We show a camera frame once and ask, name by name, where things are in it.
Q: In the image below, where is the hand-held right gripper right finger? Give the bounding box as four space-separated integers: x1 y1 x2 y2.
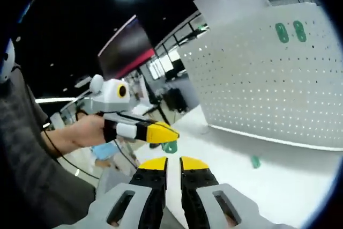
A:
179 156 294 229

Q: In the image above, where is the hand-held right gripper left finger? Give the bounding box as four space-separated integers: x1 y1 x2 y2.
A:
80 156 169 229

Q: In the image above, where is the white perforated mounting plate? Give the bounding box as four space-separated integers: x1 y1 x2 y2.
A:
178 1 343 152

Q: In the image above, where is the person's left hand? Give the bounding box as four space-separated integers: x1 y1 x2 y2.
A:
69 114 106 149

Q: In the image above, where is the light blue cloth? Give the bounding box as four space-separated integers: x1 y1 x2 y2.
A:
91 142 118 168

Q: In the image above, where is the black office chair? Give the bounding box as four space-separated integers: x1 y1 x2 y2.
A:
165 86 188 113

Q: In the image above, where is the large dark display screen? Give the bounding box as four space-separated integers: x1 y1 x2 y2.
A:
98 16 156 79

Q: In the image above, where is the ceiling light strip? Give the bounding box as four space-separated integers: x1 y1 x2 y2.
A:
34 97 78 104

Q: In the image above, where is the person's dark grey shirt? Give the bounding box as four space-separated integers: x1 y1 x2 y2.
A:
0 65 97 229

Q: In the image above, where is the white worn device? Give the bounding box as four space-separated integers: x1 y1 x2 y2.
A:
0 38 16 84

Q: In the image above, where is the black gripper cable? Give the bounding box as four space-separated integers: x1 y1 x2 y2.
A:
40 105 140 180

